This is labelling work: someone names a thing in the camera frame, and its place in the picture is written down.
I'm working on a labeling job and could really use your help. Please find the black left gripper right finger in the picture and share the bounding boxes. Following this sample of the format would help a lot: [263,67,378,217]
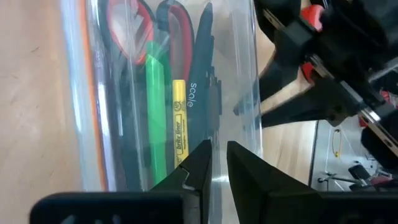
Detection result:
[226,140,398,224]

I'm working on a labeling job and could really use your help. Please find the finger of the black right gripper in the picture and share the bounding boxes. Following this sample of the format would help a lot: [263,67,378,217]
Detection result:
[257,21,315,103]
[233,77,366,129]

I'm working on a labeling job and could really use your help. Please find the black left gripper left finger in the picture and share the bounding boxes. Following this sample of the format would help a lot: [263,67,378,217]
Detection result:
[29,139,214,224]

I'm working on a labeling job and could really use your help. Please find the clear plastic supply box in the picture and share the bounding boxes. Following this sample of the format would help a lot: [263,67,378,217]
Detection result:
[60,0,264,224]

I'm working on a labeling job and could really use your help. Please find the green highlighter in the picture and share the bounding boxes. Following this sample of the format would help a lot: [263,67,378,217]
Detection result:
[145,40,172,186]

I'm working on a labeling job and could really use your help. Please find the yellow highlighter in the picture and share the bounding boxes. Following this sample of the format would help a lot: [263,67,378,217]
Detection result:
[171,79,190,169]

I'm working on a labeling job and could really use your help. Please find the black pen with white print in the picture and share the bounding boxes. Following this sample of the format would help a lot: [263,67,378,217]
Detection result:
[186,2,223,151]

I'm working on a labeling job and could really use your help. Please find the red and black scissors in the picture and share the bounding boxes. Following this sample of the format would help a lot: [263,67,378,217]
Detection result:
[97,0,196,190]

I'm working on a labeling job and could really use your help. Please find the orange pencil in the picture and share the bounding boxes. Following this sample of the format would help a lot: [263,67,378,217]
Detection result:
[78,0,108,192]

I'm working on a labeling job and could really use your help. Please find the yellow cable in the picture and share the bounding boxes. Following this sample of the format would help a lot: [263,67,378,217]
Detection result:
[331,128,343,158]

